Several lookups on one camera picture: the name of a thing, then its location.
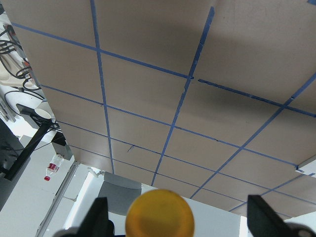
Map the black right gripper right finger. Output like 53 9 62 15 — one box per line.
247 195 291 237

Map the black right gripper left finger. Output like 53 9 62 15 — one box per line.
78 197 108 237

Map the white paper cup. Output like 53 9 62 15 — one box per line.
35 108 51 119

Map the plastic water bottle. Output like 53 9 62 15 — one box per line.
44 154 64 181

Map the yellow push button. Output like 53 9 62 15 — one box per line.
125 189 195 237

